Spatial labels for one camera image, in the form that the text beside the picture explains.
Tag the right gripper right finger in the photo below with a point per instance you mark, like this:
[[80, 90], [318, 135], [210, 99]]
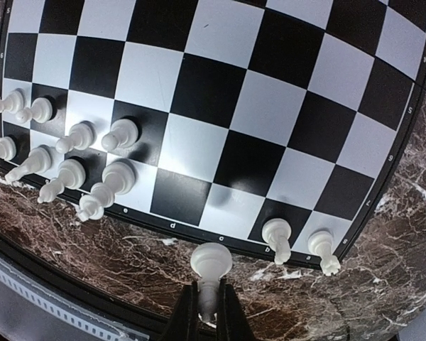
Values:
[[232, 322]]

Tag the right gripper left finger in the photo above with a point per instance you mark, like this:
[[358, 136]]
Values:
[[183, 323]]

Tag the white rook corner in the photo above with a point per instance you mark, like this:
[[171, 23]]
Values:
[[320, 244], [7, 148]]

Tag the white pawn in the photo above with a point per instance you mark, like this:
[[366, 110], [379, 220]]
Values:
[[13, 102], [123, 134], [40, 111]]

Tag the black white chessboard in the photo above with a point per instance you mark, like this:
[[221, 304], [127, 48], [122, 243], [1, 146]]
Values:
[[246, 110]]

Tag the black front rail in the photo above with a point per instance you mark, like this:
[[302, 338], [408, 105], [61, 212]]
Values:
[[150, 322]]

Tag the white slotted cable duct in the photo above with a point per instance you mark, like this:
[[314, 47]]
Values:
[[28, 311]]

